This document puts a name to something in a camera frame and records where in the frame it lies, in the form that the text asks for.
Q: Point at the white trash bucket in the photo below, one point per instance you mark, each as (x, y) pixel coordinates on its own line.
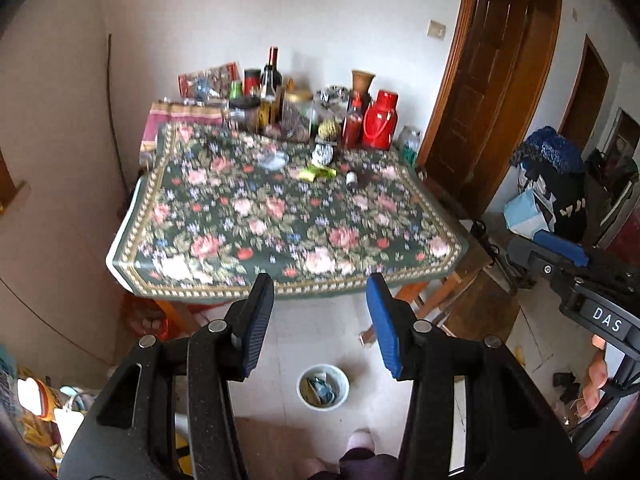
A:
(338, 379)

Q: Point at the custard apple fruit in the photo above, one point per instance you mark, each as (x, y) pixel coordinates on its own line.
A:
(328, 131)

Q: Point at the blue clothes pile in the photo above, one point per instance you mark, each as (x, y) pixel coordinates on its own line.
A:
(551, 166)

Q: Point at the teal bag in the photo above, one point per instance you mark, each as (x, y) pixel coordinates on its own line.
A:
(321, 390)

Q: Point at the brown ceramic vase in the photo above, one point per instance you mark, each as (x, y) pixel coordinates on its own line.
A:
(361, 83)

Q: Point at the green snack packet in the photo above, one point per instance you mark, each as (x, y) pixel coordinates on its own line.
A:
(312, 173)

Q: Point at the grey foil ball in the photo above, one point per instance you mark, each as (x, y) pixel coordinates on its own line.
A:
(322, 155)

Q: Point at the brown wooden door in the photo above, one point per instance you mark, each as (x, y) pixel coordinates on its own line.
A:
(498, 65)

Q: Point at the red patterned snack bag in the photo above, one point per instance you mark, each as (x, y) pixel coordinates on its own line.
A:
(210, 84)

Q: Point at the yellow oil bottle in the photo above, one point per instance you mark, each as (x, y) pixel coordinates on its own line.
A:
(268, 108)

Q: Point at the person right hand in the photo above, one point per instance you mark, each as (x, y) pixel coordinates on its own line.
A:
(595, 380)

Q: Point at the dark wine bottle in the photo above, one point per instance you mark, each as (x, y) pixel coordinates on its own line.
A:
(271, 77)

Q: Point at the wall light switch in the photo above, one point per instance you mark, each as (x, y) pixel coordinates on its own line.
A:
(436, 30)

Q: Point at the red thermos jug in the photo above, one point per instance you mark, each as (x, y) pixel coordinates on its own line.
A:
(380, 121)

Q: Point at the striped pink cloth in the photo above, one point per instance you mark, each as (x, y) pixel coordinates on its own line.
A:
(161, 112)

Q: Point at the red sauce bottle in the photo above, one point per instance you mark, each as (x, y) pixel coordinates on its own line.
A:
(352, 127)

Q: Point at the cardboard box red stripe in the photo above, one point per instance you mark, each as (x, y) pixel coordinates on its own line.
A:
(203, 313)

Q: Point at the wooden stool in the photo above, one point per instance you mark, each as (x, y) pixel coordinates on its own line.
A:
(478, 299)

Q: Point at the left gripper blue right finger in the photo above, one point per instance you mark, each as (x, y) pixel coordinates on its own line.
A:
(393, 320)

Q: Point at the wooden table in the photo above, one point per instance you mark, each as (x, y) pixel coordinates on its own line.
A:
(300, 239)

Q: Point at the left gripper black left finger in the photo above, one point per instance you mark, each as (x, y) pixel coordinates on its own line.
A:
(248, 320)

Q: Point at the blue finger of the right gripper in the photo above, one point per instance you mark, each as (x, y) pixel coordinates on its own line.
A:
(569, 250)

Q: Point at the clear jar with gold lid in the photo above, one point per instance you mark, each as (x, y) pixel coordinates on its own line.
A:
(296, 110)

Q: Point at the light blue paper bag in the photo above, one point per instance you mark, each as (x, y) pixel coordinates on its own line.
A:
(523, 217)

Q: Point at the glass jar beside table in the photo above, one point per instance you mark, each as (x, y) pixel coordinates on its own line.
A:
(408, 145)

